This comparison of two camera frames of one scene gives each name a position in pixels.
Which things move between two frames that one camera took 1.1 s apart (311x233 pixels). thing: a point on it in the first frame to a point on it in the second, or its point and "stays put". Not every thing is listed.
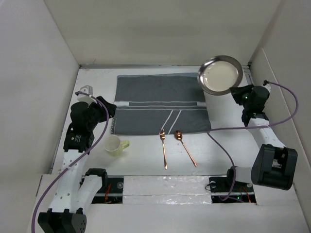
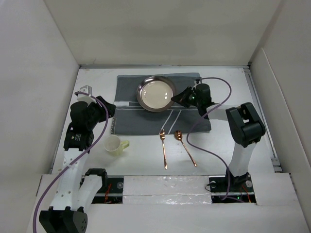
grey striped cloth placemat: [146, 103] stays put
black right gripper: [236, 91] to [181, 97]
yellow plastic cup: [114, 146] stays put
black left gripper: [110, 107] stays put
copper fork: [162, 136] stays put
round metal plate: [217, 74] to [154, 93]
